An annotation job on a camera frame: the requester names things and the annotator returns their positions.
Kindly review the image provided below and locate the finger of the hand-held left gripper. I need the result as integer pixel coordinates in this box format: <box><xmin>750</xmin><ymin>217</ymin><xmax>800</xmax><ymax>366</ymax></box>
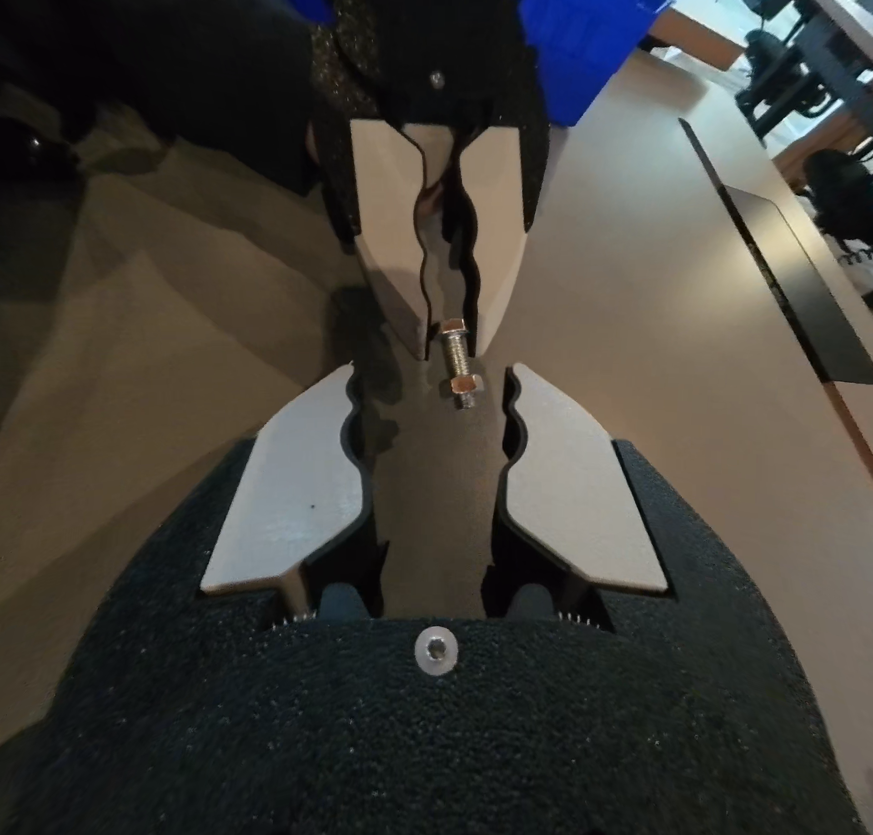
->
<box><xmin>447</xmin><ymin>125</ymin><xmax>529</xmax><ymax>356</ymax></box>
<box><xmin>350</xmin><ymin>119</ymin><xmax>449</xmax><ymax>360</ymax></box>

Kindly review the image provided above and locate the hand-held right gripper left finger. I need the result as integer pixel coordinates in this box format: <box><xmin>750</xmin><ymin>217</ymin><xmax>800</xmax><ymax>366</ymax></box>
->
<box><xmin>200</xmin><ymin>363</ymin><xmax>374</xmax><ymax>616</ymax></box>

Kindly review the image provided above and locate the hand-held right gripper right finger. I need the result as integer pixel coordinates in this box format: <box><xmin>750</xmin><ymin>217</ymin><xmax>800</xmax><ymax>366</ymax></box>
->
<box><xmin>500</xmin><ymin>362</ymin><xmax>671</xmax><ymax>614</ymax></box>

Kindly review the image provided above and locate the silver hex bolt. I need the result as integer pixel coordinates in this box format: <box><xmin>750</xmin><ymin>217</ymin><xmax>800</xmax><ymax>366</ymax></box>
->
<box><xmin>439</xmin><ymin>317</ymin><xmax>476</xmax><ymax>411</ymax></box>

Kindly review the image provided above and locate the person's left hand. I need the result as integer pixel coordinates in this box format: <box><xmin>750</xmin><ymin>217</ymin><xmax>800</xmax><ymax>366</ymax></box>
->
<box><xmin>417</xmin><ymin>165</ymin><xmax>452</xmax><ymax>228</ymax></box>

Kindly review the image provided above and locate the blue plastic bin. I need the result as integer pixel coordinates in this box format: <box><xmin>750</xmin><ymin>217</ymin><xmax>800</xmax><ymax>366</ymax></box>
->
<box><xmin>268</xmin><ymin>0</ymin><xmax>675</xmax><ymax>129</ymax></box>

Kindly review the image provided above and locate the wooden side table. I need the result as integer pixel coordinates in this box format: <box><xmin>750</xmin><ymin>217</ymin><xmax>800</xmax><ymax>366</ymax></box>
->
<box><xmin>640</xmin><ymin>0</ymin><xmax>753</xmax><ymax>72</ymax></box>

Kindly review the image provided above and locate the black office chair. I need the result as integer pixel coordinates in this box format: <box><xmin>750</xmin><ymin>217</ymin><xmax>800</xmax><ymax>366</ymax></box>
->
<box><xmin>735</xmin><ymin>25</ymin><xmax>843</xmax><ymax>137</ymax></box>
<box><xmin>801</xmin><ymin>146</ymin><xmax>873</xmax><ymax>243</ymax></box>

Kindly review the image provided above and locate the grey office desk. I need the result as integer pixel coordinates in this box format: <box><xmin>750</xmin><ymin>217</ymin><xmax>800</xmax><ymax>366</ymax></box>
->
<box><xmin>753</xmin><ymin>0</ymin><xmax>873</xmax><ymax>55</ymax></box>

